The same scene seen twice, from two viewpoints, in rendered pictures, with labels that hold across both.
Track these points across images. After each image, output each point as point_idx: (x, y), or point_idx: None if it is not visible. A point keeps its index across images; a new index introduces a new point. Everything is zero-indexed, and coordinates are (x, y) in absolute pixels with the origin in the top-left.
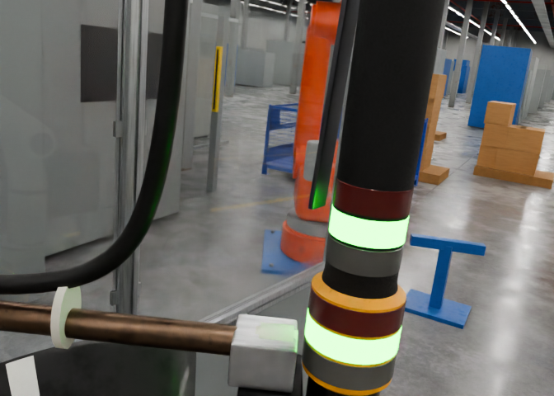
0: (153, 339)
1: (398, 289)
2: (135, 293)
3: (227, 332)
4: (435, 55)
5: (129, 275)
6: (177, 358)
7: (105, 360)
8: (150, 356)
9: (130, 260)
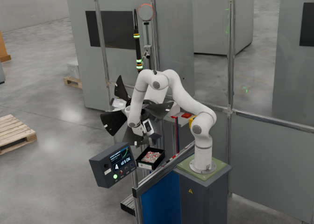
0: None
1: (138, 64)
2: (230, 93)
3: None
4: (137, 52)
5: (229, 88)
6: (155, 73)
7: (153, 72)
8: (154, 73)
9: (229, 85)
